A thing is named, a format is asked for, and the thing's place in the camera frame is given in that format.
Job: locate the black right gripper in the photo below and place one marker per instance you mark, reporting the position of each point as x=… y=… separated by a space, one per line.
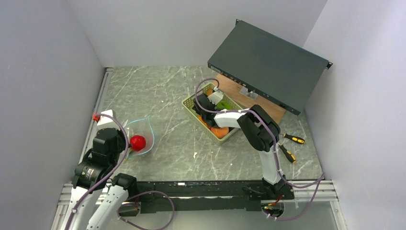
x=195 y=108

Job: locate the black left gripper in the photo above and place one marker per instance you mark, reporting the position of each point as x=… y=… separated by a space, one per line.
x=120 y=133

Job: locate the clear blue-zip bag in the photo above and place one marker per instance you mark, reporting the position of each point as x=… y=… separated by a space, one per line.
x=141 y=127

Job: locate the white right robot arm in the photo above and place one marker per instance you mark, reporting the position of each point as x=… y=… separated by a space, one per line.
x=260 y=130

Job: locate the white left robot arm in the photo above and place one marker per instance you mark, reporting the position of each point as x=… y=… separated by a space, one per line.
x=91 y=178

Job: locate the brown kiwi potato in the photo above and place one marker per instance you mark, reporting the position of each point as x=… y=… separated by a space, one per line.
x=208 y=92

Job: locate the orange carrot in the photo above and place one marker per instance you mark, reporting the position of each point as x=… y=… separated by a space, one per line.
x=201 y=120

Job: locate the green bell pepper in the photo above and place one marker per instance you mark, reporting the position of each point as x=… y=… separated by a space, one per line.
x=223 y=105

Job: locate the peach fruit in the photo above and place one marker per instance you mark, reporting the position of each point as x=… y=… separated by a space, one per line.
x=220 y=133

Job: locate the pale green plastic basket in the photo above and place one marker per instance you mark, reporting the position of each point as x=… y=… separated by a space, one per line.
x=187 y=104

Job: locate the wooden board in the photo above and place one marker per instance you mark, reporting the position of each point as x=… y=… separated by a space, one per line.
x=233 y=90

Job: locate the dark metal rack box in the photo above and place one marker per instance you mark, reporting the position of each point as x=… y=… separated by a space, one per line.
x=273 y=68

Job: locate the yellow black screwdriver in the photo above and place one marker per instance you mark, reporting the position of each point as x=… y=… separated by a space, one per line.
x=295 y=139
x=289 y=156

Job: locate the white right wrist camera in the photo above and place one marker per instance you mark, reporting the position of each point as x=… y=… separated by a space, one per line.
x=216 y=96

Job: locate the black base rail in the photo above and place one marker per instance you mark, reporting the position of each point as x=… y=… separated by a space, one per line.
x=249 y=195

